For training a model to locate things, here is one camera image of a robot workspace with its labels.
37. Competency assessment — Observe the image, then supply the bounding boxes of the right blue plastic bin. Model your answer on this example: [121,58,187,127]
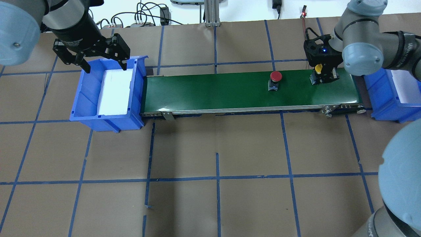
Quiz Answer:
[363,69,421,123]

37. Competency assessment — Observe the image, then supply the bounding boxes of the red push button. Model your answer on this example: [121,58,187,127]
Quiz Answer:
[268,71,283,91]

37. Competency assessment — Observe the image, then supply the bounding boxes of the left blue plastic bin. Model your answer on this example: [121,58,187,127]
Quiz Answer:
[69,55,148,133]

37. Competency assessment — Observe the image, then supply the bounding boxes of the left white foam pad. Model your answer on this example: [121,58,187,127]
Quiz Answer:
[97,68,133,116]

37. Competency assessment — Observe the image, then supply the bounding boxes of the blue plastic bin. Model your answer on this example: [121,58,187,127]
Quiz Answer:
[69,55,148,133]
[363,69,421,123]

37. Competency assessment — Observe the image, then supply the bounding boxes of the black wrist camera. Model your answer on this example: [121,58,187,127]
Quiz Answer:
[304,35,335,60]

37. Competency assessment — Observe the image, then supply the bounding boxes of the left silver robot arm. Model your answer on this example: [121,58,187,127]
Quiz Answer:
[0,0,130,73]

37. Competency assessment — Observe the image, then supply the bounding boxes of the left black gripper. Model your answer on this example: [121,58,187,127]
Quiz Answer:
[44,10,130,73]

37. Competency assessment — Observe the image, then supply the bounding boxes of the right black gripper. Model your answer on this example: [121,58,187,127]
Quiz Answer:
[309,53,343,85]

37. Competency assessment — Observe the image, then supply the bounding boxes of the yellow push button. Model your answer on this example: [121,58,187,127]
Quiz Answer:
[314,64,323,75]

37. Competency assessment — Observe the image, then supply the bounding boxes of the green conveyor belt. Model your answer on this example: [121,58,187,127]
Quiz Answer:
[140,68,366,118]

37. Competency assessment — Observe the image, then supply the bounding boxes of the white foam pad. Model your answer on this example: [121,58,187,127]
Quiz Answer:
[391,70,421,104]
[97,68,133,116]

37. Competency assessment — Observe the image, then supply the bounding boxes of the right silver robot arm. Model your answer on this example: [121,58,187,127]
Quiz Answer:
[303,0,420,237]

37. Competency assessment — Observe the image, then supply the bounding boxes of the aluminium frame post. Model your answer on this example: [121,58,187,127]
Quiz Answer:
[204,0,221,27]

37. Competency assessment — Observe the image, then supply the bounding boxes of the black power adapter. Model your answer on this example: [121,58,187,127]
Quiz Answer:
[160,7,171,26]

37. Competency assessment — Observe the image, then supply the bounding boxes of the right white foam pad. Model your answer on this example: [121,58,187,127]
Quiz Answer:
[391,70,421,104]

